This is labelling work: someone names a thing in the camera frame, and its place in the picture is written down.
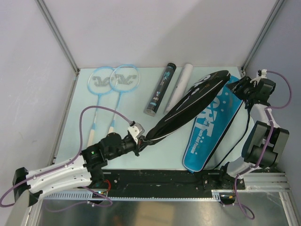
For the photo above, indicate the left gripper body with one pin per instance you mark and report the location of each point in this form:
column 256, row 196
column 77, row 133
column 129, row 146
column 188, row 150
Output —
column 127, row 145

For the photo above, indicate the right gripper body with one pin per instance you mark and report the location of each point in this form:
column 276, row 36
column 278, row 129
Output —
column 247, row 90

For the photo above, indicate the black sport racket bag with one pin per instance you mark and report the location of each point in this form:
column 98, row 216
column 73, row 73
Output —
column 199, row 96

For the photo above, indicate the blue racket bag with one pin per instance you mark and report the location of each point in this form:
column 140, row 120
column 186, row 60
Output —
column 218, row 133

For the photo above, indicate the white shuttlecock tube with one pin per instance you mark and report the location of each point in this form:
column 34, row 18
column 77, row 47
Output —
column 180, row 87

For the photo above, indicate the black shuttlecock tube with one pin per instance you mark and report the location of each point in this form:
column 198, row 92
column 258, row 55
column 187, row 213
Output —
column 159, row 92

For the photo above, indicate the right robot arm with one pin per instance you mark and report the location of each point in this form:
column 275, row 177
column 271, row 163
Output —
column 267, row 139

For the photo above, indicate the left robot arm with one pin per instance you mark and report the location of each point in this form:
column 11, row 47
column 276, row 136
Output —
column 85, row 171

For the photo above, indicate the blue racket right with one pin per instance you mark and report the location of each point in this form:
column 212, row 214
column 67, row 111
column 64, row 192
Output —
column 124, row 79

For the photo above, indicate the blue racket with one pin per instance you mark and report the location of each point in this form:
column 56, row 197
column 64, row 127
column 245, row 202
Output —
column 124, row 79
column 98, row 84

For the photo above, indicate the blue racket left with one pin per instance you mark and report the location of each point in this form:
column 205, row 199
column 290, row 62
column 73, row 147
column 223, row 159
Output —
column 98, row 84

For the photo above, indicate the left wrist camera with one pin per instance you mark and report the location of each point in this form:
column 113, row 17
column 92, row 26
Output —
column 136, row 130

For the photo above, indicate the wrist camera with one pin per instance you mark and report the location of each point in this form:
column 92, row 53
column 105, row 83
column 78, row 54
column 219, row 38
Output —
column 261, row 74
column 136, row 130

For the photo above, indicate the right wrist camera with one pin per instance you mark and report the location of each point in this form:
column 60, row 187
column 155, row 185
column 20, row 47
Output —
column 261, row 74

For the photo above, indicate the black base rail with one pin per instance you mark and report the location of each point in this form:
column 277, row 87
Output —
column 170, row 184

